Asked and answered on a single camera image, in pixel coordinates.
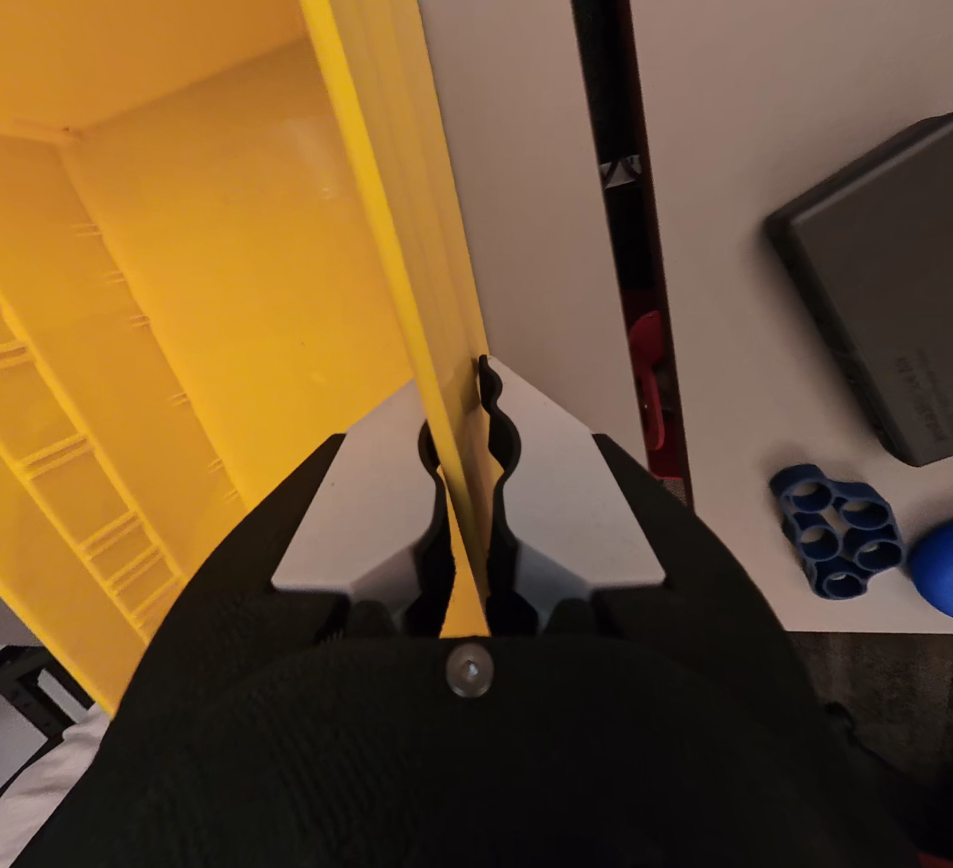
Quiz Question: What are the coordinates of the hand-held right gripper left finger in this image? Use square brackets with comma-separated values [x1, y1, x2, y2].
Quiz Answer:
[270, 376, 448, 599]

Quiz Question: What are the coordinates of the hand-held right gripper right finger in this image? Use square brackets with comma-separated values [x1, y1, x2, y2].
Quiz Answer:
[476, 354, 667, 607]

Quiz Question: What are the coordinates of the yellow plastic bin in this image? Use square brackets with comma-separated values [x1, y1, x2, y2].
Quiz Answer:
[0, 0, 494, 716]

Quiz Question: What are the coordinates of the blue ball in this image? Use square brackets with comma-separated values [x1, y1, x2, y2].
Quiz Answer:
[907, 519, 953, 617]

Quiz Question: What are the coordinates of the black case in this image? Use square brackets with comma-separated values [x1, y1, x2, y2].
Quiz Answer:
[765, 114, 953, 468]

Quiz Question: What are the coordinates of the white cloth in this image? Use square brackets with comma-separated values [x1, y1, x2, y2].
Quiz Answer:
[0, 704, 113, 843]

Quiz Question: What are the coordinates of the blue ring hand trainer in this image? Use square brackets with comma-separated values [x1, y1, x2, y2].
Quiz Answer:
[769, 464, 908, 601]

